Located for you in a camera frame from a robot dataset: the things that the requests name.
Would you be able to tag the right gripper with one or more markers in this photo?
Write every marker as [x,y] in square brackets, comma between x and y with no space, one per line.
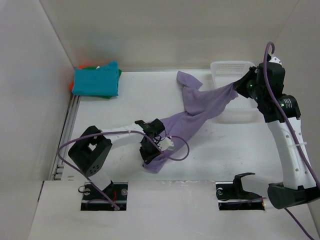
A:
[246,82]

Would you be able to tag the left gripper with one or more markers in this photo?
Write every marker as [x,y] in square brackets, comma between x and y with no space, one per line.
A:
[149,149]

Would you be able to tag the lilac t shirt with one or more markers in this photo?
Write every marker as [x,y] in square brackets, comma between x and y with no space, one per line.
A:
[199,106]

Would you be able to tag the teal t shirt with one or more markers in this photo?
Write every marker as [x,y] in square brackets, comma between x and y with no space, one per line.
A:
[99,82]

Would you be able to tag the green t shirt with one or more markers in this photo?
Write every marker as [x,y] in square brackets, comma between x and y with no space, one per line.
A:
[96,67]

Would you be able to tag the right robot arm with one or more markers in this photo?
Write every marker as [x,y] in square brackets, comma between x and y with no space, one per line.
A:
[281,113]

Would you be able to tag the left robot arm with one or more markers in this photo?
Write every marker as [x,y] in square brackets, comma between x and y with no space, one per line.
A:
[89,154]

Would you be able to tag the white laundry basket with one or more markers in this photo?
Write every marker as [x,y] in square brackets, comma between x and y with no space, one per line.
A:
[241,110]

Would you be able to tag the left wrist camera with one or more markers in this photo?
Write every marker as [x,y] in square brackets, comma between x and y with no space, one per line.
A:
[166,144]

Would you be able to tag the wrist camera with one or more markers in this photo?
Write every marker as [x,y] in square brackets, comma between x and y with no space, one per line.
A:
[166,144]
[274,59]

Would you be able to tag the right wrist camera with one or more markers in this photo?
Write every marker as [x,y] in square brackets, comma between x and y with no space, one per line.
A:
[274,59]

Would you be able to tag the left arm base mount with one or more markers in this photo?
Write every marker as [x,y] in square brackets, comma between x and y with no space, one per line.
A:
[92,200]

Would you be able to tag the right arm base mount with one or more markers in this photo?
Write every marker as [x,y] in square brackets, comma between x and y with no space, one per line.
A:
[231,195]

